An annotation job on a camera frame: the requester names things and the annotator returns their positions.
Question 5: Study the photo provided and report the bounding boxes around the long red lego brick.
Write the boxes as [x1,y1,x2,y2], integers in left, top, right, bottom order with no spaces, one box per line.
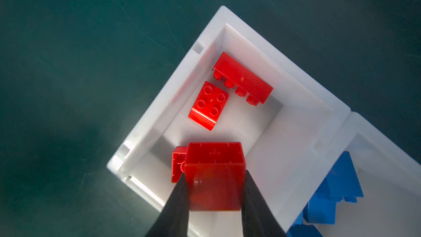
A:
[171,147,187,183]

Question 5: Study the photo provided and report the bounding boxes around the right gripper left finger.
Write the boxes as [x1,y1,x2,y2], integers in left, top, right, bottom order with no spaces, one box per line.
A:
[145,173,190,237]

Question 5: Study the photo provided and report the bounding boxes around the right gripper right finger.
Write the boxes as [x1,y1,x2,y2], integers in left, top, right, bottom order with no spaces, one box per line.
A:
[241,170,287,237]

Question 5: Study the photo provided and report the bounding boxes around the left white bin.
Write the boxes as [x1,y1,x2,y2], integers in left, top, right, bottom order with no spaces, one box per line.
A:
[107,6,351,230]

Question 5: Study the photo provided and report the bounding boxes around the middle white bin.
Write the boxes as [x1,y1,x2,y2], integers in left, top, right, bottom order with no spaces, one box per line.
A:
[285,111,421,237]

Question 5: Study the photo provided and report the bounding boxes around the white bin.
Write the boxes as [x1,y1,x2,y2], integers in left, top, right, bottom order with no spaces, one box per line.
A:
[285,111,421,237]
[107,6,351,230]

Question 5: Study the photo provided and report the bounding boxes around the blue lego brick top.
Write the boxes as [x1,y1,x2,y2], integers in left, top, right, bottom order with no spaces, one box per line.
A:
[315,151,364,203]

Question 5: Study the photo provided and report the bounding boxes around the blue lego brick small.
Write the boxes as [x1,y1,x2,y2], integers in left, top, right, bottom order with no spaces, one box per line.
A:
[286,212,322,237]

